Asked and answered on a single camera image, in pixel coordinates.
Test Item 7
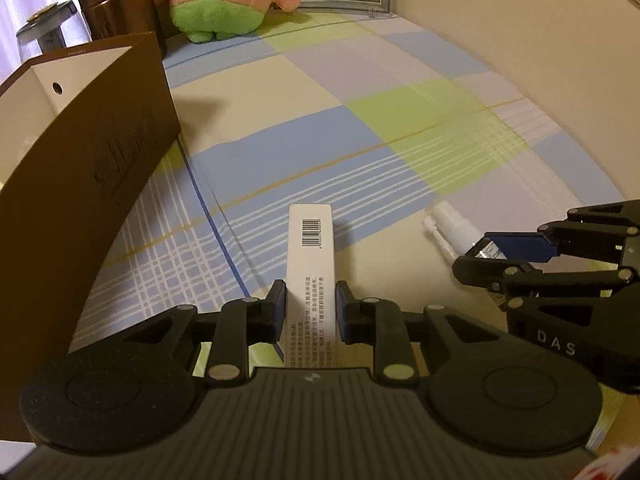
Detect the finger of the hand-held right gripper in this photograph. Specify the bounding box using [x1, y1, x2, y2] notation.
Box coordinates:
[482, 200, 640, 264]
[452, 255, 640, 307]

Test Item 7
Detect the long white box green print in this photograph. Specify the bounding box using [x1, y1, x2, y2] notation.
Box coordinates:
[282, 203, 346, 370]

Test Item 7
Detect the white spray bottle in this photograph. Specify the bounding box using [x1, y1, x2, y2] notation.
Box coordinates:
[421, 201, 501, 263]

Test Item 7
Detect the glass jar with grey lid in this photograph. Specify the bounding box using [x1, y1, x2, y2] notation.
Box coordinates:
[16, 1, 81, 58]

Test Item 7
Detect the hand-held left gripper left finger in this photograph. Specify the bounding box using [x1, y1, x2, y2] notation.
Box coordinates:
[112, 280, 288, 386]

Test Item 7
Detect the red and white cloth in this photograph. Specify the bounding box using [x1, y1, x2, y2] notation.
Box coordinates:
[580, 445, 640, 480]

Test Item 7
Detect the brown metal canister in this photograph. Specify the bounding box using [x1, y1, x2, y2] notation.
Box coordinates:
[74, 0, 168, 58]

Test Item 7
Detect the brown cardboard box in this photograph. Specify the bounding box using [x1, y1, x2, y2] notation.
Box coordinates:
[0, 31, 182, 443]

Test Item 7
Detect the checkered bed sheet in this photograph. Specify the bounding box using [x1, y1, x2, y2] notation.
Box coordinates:
[67, 7, 626, 453]

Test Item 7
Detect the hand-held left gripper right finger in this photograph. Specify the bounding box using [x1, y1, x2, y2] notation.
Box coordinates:
[335, 280, 508, 386]

